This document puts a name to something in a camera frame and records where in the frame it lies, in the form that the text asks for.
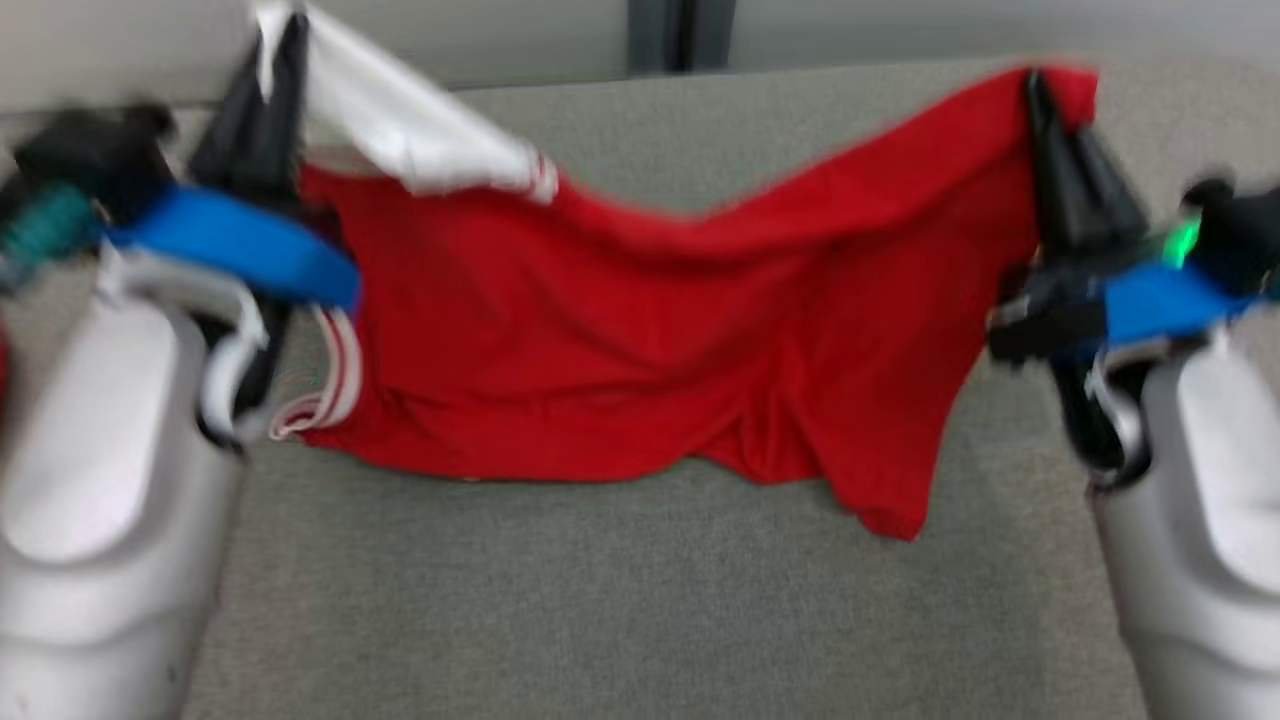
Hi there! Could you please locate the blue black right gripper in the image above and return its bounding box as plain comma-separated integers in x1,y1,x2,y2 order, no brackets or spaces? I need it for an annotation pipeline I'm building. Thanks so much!
986,70,1253,365

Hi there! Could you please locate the red t-shirt with white sleeves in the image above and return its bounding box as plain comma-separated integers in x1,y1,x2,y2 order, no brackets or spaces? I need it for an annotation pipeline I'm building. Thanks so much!
253,0,1101,542

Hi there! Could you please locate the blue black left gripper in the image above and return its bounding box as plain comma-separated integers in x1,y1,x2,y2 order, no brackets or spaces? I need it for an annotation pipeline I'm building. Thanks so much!
105,10,362,311

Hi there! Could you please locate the left teal plug black cable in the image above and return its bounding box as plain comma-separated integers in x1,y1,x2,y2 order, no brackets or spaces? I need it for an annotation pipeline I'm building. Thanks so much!
0,188,103,291

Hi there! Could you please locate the grey wall post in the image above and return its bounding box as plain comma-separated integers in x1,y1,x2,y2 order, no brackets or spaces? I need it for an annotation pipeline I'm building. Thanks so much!
627,0,738,75

